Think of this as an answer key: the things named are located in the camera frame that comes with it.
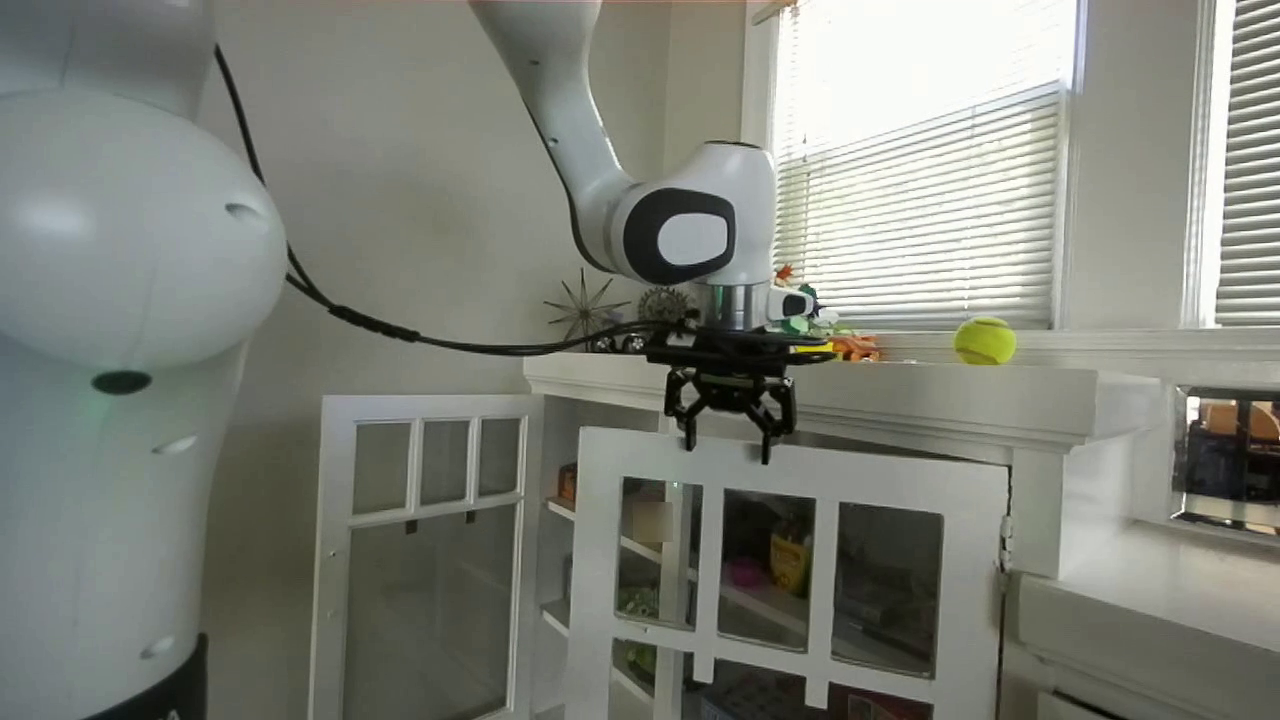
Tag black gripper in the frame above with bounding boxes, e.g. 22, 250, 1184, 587
646, 328, 797, 459

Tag white glass cabinet door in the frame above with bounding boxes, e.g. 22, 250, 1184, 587
564, 426, 1008, 720

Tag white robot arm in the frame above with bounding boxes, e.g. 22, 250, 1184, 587
0, 0, 788, 720

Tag white left open cabinet door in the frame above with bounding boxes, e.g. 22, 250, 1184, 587
302, 396, 541, 720

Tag white built-in cabinet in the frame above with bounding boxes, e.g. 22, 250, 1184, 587
564, 364, 1160, 720

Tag colourful toy pile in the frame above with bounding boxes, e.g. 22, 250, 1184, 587
770, 264, 885, 364

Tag yellow crayon box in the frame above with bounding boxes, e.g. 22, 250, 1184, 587
766, 532, 811, 596

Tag spiky metal star ornament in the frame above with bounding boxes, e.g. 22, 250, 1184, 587
549, 271, 624, 341

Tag yellow tennis ball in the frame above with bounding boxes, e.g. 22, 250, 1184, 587
950, 319, 1019, 367

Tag white window blinds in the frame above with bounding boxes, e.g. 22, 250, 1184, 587
766, 0, 1275, 330

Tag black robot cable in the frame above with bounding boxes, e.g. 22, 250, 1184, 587
212, 42, 670, 358

